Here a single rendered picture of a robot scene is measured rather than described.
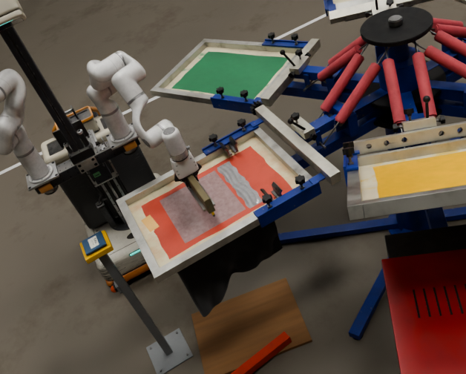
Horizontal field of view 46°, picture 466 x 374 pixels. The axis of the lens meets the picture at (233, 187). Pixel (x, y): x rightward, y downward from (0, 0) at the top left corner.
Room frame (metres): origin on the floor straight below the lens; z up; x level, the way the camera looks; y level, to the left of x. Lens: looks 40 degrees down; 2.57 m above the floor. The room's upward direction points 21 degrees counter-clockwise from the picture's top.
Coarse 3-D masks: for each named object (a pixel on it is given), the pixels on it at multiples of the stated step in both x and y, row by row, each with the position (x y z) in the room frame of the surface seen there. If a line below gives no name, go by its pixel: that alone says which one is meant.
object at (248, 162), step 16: (224, 160) 2.11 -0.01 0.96; (240, 160) 2.06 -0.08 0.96; (256, 160) 2.02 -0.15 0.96; (208, 176) 2.04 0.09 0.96; (176, 192) 2.01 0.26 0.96; (208, 192) 1.93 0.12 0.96; (144, 208) 1.99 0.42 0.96; (160, 208) 1.95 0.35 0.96; (176, 208) 1.91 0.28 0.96; (192, 208) 1.87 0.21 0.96; (160, 224) 1.84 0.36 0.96
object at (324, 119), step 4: (324, 116) 2.03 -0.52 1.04; (316, 120) 2.02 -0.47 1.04; (320, 120) 2.01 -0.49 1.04; (324, 120) 2.00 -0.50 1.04; (328, 120) 1.99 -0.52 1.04; (332, 120) 1.98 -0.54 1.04; (312, 124) 2.01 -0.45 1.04; (316, 124) 2.00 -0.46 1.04; (320, 124) 1.99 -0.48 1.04; (324, 124) 1.98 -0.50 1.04; (328, 124) 1.98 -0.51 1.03; (332, 124) 1.98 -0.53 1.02; (316, 128) 1.97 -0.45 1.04; (320, 128) 1.97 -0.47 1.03; (324, 128) 1.97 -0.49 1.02; (328, 128) 1.98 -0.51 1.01; (332, 128) 1.98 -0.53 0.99; (296, 132) 1.99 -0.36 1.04; (324, 132) 1.97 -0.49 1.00; (300, 136) 1.96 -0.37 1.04; (308, 140) 1.95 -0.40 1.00
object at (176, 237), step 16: (256, 176) 1.91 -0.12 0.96; (272, 176) 1.87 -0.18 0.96; (224, 192) 1.89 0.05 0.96; (224, 208) 1.79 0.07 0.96; (240, 208) 1.75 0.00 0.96; (256, 208) 1.71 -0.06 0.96; (176, 224) 1.80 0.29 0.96; (192, 224) 1.76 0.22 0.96; (208, 224) 1.73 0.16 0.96; (224, 224) 1.69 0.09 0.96; (160, 240) 1.74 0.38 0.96; (176, 240) 1.71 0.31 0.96; (192, 240) 1.67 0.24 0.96
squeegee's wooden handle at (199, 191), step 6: (192, 174) 1.86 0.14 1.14; (192, 180) 1.82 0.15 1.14; (192, 186) 1.80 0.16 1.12; (198, 186) 1.77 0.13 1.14; (198, 192) 1.74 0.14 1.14; (204, 192) 1.72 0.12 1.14; (204, 198) 1.69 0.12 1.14; (210, 198) 1.68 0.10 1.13; (204, 204) 1.69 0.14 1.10; (210, 204) 1.67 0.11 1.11; (210, 210) 1.67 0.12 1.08
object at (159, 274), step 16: (272, 144) 2.04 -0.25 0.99; (208, 160) 2.15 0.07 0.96; (288, 160) 1.89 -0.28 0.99; (160, 176) 2.13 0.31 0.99; (304, 176) 1.75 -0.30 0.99; (144, 192) 2.08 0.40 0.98; (128, 208) 1.99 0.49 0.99; (128, 224) 1.88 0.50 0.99; (240, 224) 1.62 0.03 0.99; (256, 224) 1.61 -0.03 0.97; (144, 240) 1.74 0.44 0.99; (208, 240) 1.60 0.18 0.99; (224, 240) 1.58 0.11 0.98; (144, 256) 1.65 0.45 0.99; (192, 256) 1.55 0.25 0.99; (160, 272) 1.53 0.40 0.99; (176, 272) 1.53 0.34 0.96
